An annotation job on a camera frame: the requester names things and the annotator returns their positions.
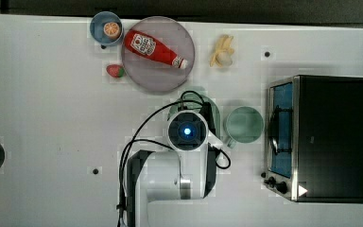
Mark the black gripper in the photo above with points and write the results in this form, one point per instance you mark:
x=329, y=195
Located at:
x=207, y=113

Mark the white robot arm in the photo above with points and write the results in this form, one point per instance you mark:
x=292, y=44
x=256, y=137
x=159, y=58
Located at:
x=185, y=171

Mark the green plastic mug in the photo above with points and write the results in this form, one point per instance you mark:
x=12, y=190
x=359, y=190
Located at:
x=243, y=125

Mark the peeled banana toy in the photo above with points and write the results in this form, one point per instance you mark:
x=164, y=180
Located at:
x=222, y=55

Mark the grey round plate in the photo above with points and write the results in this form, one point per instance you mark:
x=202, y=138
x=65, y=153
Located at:
x=155, y=76

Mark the red ketchup bottle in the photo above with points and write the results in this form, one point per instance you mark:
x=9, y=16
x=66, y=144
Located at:
x=151, y=48

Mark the toy strawberry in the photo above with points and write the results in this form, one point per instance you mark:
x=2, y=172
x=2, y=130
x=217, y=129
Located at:
x=115, y=70

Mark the black toaster oven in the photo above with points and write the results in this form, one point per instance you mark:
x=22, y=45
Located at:
x=314, y=139

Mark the orange slice toy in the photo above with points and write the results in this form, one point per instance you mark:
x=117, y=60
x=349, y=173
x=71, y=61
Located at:
x=112, y=30

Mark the blue bowl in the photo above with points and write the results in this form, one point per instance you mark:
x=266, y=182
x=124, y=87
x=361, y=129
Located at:
x=97, y=29

